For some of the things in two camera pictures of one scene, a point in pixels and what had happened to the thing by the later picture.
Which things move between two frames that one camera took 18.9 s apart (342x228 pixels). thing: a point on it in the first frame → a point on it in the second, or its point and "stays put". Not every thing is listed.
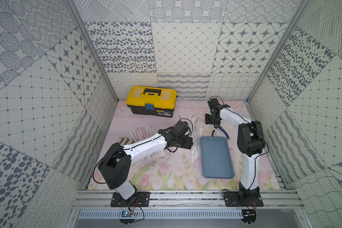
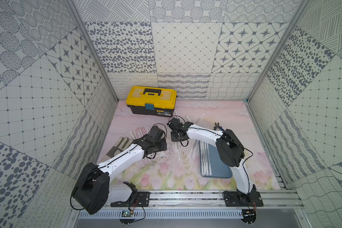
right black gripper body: [211, 119] → [175, 137]
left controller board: [127, 213] stays put
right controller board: [249, 216] stays put
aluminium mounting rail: [101, 199] stays put
